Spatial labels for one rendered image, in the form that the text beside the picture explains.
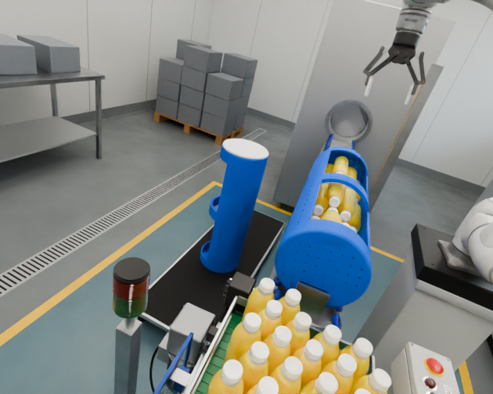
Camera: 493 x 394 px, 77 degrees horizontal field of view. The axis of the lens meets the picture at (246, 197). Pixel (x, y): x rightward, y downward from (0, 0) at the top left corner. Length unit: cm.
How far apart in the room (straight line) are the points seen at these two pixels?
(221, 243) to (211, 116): 287
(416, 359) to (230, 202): 128
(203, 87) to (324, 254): 391
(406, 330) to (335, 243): 70
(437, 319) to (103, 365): 159
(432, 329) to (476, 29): 516
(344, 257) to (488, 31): 547
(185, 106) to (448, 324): 417
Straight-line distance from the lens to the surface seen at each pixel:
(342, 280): 99
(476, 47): 615
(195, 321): 104
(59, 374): 198
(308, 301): 101
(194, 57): 467
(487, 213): 137
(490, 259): 118
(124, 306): 64
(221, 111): 454
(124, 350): 77
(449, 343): 157
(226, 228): 197
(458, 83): 614
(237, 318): 102
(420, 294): 141
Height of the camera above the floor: 169
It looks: 29 degrees down
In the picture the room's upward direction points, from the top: 15 degrees clockwise
